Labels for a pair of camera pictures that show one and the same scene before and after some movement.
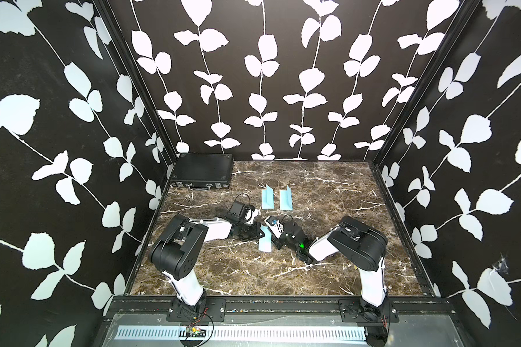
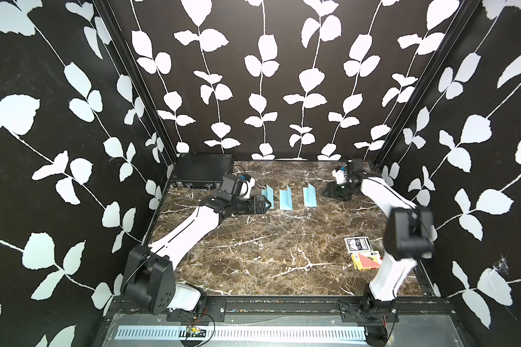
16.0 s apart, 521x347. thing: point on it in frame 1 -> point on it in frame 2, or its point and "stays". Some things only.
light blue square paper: (286, 202) stays
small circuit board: (192, 332) stays
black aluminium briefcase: (202, 171) stays
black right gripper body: (284, 241) -> (343, 191)
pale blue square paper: (268, 198) stays
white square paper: (265, 242) -> (310, 196)
